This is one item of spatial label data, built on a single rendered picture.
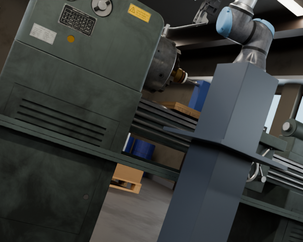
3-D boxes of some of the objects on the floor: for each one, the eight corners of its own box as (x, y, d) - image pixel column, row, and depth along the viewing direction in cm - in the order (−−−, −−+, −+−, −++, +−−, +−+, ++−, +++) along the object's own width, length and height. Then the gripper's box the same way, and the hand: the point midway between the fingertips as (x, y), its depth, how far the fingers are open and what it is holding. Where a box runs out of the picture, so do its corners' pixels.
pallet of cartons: (116, 180, 553) (125, 154, 557) (142, 196, 475) (153, 166, 479) (41, 158, 493) (51, 130, 497) (56, 173, 416) (69, 139, 419)
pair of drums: (148, 178, 800) (160, 146, 807) (109, 167, 748) (122, 132, 755) (136, 172, 855) (146, 142, 861) (98, 161, 803) (110, 129, 809)
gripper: (226, -4, 187) (207, 32, 192) (219, -4, 201) (201, 30, 206) (213, -12, 185) (194, 25, 190) (206, -11, 199) (188, 23, 204)
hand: (194, 23), depth 197 cm, fingers open, 8 cm apart
